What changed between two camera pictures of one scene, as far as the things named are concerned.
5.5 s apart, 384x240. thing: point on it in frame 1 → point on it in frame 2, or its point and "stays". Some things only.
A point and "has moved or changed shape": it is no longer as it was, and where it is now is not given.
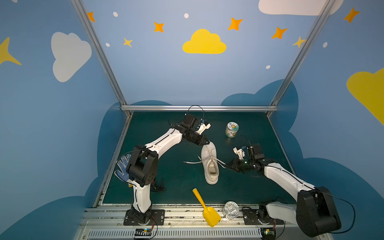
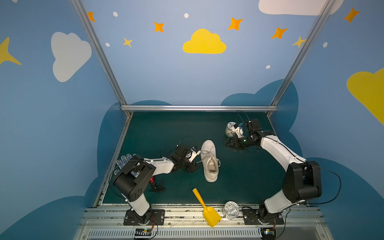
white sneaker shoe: [209, 159] stays
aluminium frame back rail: [198, 108] stays
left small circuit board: [143, 233] stays
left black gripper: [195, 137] → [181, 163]
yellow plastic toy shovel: [209, 215] stays
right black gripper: [237, 164] → [237, 139]
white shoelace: [208, 156] has moved or changed shape
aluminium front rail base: [102, 222] stays
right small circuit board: [268, 233] stays
